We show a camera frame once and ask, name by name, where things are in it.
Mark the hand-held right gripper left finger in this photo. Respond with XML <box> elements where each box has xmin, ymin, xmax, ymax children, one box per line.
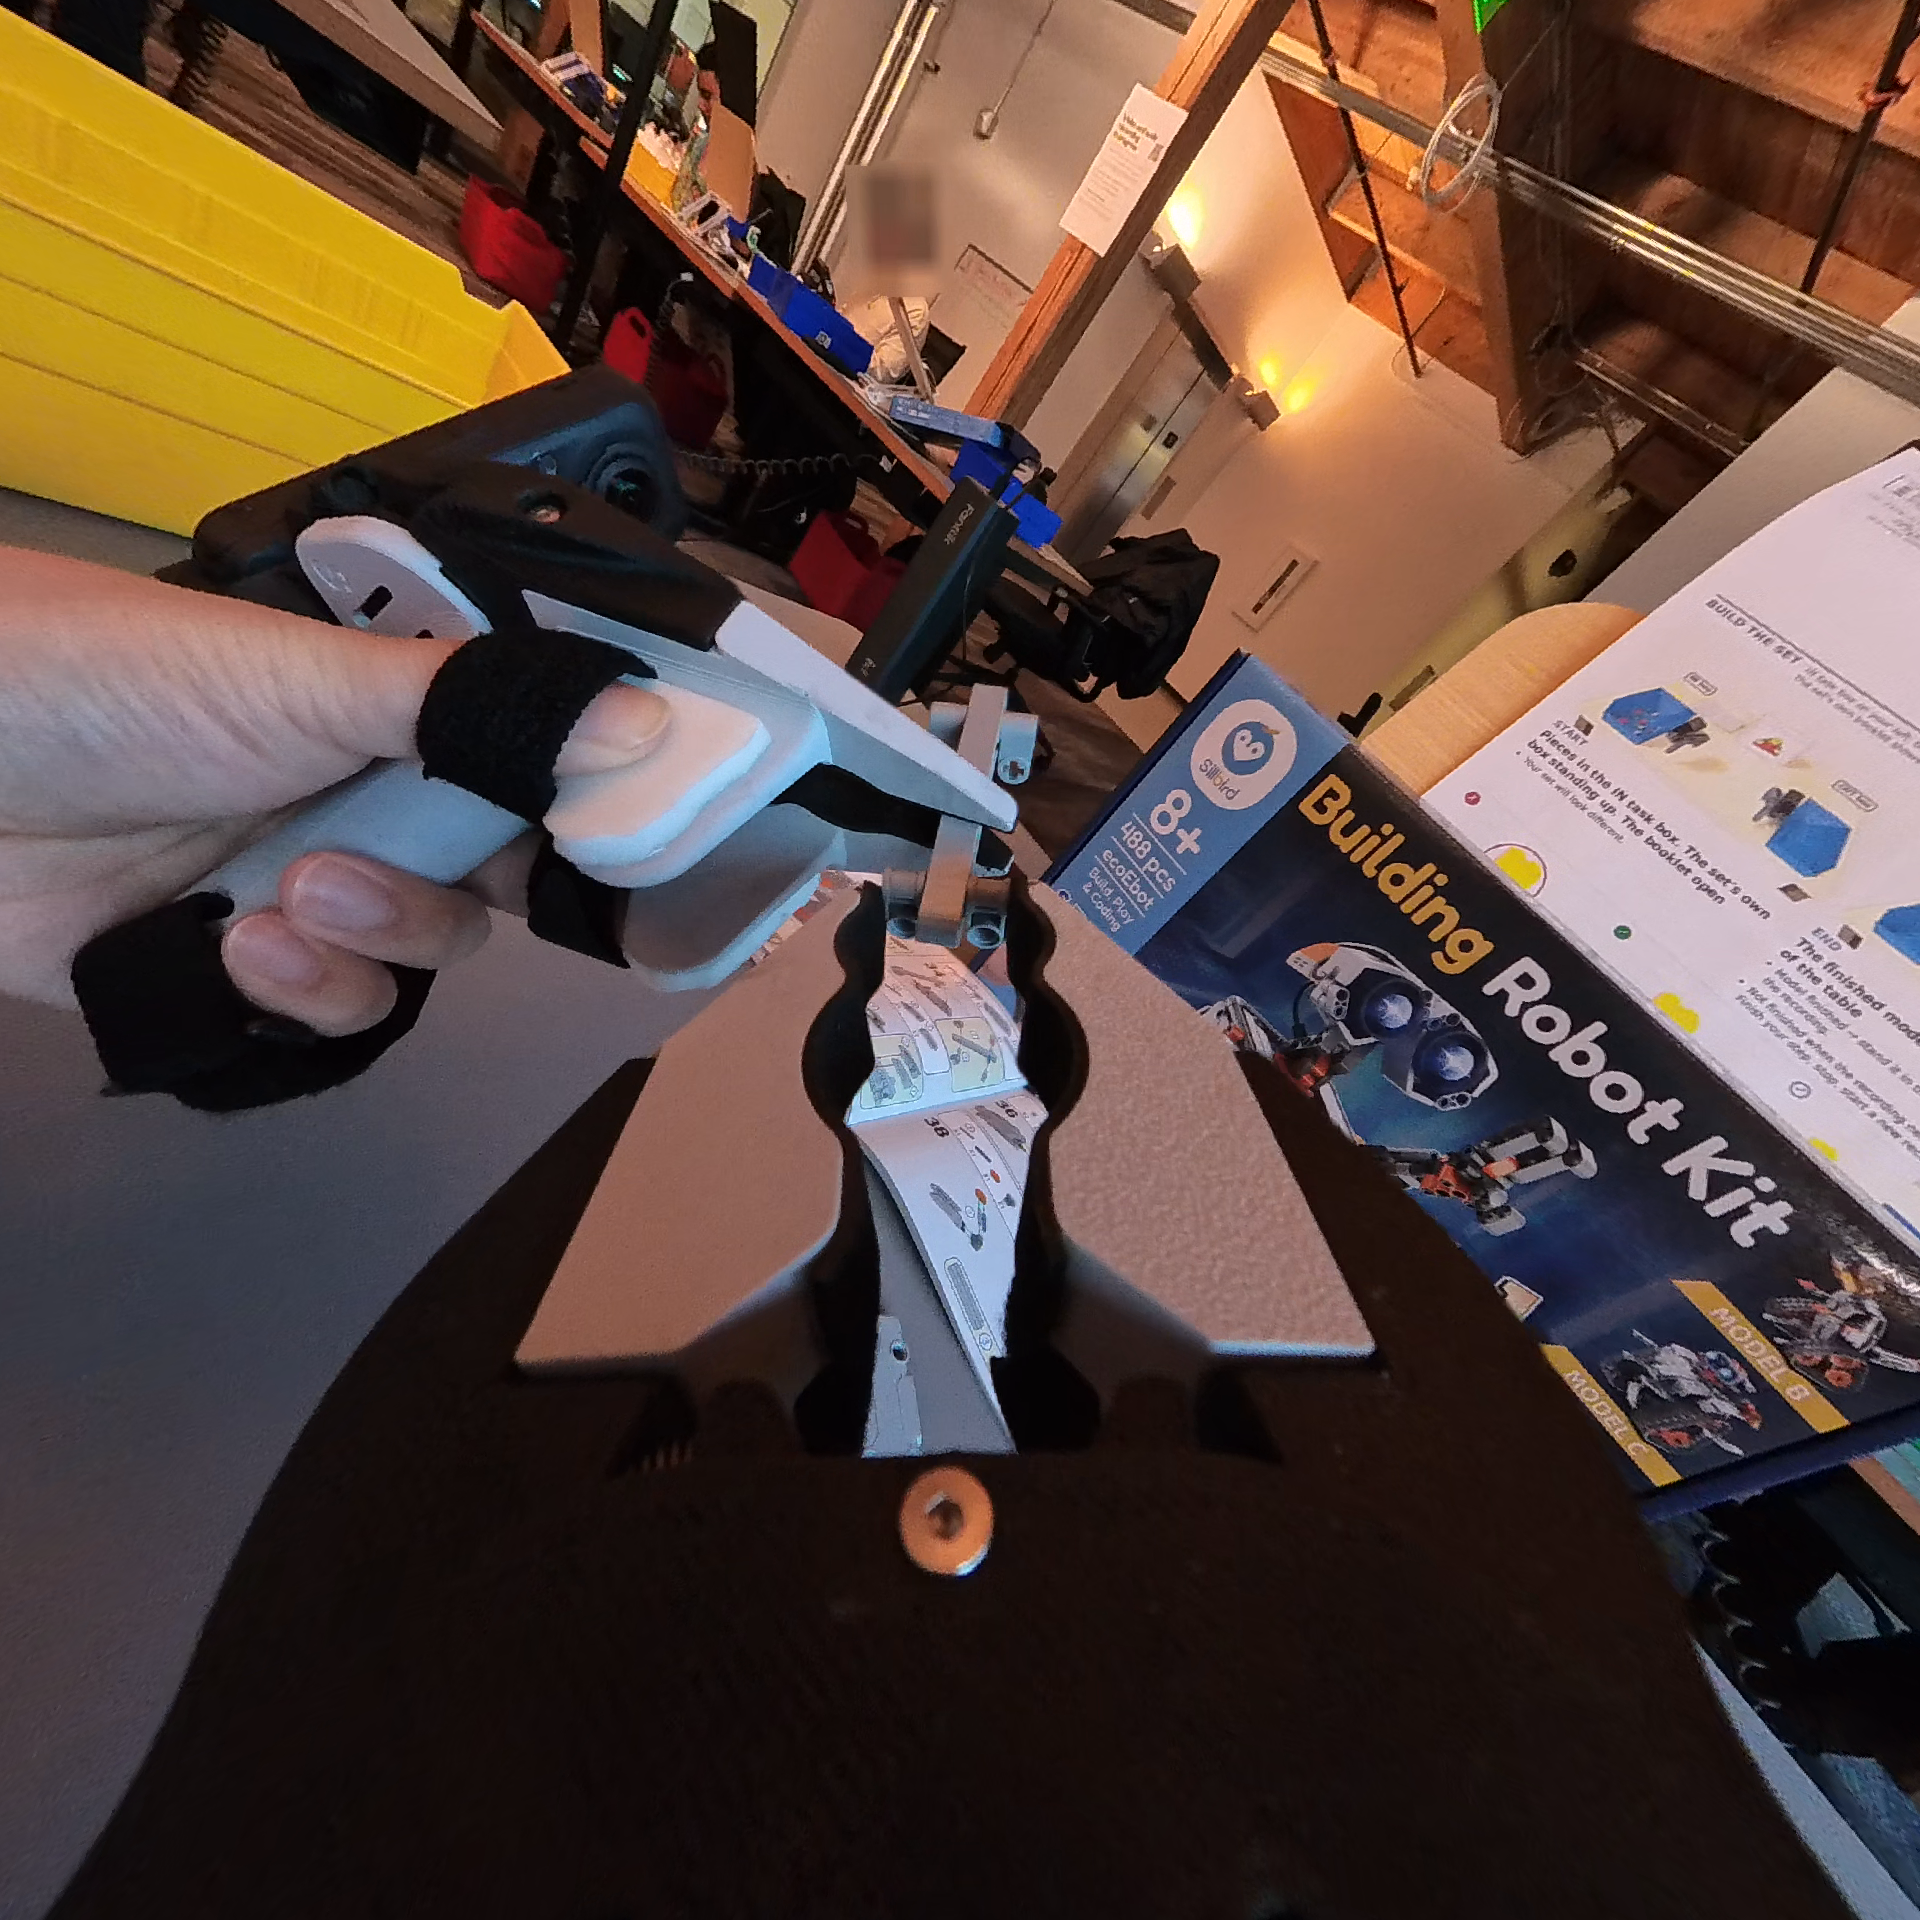
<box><xmin>514</xmin><ymin>881</ymin><xmax>889</xmax><ymax>1412</ymax></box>

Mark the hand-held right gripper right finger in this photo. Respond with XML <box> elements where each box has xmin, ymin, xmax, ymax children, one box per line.
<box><xmin>1002</xmin><ymin>874</ymin><xmax>1381</xmax><ymax>1412</ymax></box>

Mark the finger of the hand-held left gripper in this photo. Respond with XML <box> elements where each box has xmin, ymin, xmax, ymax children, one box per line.
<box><xmin>621</xmin><ymin>809</ymin><xmax>902</xmax><ymax>996</ymax></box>
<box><xmin>716</xmin><ymin>600</ymin><xmax>1026</xmax><ymax>872</ymax></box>

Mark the grey toy beam assembly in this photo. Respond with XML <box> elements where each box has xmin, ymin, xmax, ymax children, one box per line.
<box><xmin>881</xmin><ymin>681</ymin><xmax>1040</xmax><ymax>950</ymax></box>

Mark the white instruction booklet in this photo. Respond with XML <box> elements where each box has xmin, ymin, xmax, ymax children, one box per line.
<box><xmin>843</xmin><ymin>926</ymin><xmax>1056</xmax><ymax>1460</ymax></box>

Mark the grey desk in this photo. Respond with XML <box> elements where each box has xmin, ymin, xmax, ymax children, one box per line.
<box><xmin>0</xmin><ymin>486</ymin><xmax>1920</xmax><ymax>1920</ymax></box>

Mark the person's left hand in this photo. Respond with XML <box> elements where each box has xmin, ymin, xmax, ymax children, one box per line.
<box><xmin>0</xmin><ymin>541</ymin><xmax>674</xmax><ymax>1040</ymax></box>

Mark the long black device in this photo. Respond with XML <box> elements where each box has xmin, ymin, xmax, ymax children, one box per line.
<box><xmin>843</xmin><ymin>480</ymin><xmax>1026</xmax><ymax>703</ymax></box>

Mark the red storage bin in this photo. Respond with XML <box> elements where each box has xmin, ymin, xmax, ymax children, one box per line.
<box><xmin>456</xmin><ymin>175</ymin><xmax>570</xmax><ymax>313</ymax></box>
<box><xmin>600</xmin><ymin>303</ymin><xmax>731</xmax><ymax>450</ymax></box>
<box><xmin>785</xmin><ymin>510</ymin><xmax>910</xmax><ymax>630</ymax></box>

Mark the blue plastic stand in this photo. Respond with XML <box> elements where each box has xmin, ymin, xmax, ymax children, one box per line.
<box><xmin>888</xmin><ymin>392</ymin><xmax>1063</xmax><ymax>550</ymax></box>

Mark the black backpack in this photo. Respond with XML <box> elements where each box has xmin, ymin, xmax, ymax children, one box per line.
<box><xmin>1075</xmin><ymin>527</ymin><xmax>1222</xmax><ymax>703</ymax></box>

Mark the blue storage bin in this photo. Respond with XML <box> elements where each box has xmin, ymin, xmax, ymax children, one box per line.
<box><xmin>744</xmin><ymin>251</ymin><xmax>875</xmax><ymax>378</ymax></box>

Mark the blue robot kit box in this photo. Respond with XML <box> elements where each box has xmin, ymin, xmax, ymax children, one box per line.
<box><xmin>1041</xmin><ymin>647</ymin><xmax>1920</xmax><ymax>1493</ymax></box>

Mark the grey metal door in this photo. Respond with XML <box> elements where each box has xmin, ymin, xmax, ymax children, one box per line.
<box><xmin>1050</xmin><ymin>321</ymin><xmax>1269</xmax><ymax>564</ymax></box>

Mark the stack of yellow bins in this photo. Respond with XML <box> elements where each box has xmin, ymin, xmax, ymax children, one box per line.
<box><xmin>0</xmin><ymin>0</ymin><xmax>571</xmax><ymax>538</ymax></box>

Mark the light wooden board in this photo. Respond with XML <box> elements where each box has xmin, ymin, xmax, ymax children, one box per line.
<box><xmin>1356</xmin><ymin>600</ymin><xmax>1647</xmax><ymax>798</ymax></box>

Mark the white paper notice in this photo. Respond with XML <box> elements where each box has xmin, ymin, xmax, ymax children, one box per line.
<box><xmin>1057</xmin><ymin>84</ymin><xmax>1189</xmax><ymax>258</ymax></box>

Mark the white printed instruction sheet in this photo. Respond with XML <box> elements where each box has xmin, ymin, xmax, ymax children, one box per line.
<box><xmin>1415</xmin><ymin>446</ymin><xmax>1920</xmax><ymax>1248</ymax></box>

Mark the shiny metal pipe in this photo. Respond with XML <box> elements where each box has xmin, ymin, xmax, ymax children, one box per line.
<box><xmin>1260</xmin><ymin>30</ymin><xmax>1920</xmax><ymax>384</ymax></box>

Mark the black coiled cable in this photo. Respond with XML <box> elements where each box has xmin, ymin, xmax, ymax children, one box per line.
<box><xmin>695</xmin><ymin>438</ymin><xmax>863</xmax><ymax>489</ymax></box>

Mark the white wall plate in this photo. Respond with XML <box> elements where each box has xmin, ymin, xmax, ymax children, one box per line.
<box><xmin>1232</xmin><ymin>546</ymin><xmax>1319</xmax><ymax>632</ymax></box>

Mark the wooden post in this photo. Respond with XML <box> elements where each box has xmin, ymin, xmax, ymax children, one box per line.
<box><xmin>960</xmin><ymin>0</ymin><xmax>1300</xmax><ymax>438</ymax></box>

